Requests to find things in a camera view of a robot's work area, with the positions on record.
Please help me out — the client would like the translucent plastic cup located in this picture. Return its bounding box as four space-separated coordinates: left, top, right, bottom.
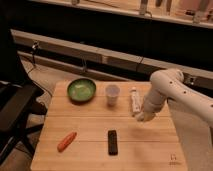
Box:
105 84 120 106

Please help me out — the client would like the wooden table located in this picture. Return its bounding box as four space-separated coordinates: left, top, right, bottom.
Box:
31 81 188 171

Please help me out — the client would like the green ceramic bowl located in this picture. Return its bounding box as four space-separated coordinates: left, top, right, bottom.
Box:
67 78 96 103

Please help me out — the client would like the black remote control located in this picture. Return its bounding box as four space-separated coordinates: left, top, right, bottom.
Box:
108 130 118 155

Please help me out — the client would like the white tube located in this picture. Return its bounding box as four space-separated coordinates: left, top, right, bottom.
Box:
131 87 141 116

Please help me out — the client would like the black chair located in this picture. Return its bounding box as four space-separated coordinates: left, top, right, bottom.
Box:
0 84 47 165

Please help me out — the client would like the orange carrot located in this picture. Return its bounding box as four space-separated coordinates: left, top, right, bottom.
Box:
57 132 77 152

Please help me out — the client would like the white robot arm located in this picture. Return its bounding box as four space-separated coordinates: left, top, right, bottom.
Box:
136 69 213 127

